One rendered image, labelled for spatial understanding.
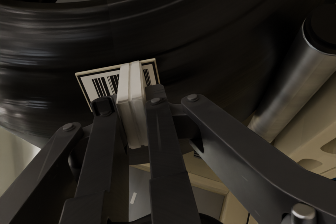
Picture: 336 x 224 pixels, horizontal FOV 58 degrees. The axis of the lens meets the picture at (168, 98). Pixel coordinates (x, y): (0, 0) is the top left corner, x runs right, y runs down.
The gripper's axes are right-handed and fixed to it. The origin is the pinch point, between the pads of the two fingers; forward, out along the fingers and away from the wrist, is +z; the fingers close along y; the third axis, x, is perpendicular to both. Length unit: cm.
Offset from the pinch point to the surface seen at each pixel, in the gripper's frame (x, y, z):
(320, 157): -18.4, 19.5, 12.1
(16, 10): 6.4, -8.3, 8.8
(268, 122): -13.7, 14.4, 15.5
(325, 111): -9.8, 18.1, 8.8
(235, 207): -51, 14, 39
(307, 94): -7.2, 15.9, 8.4
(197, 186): -50, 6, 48
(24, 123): -3.1, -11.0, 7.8
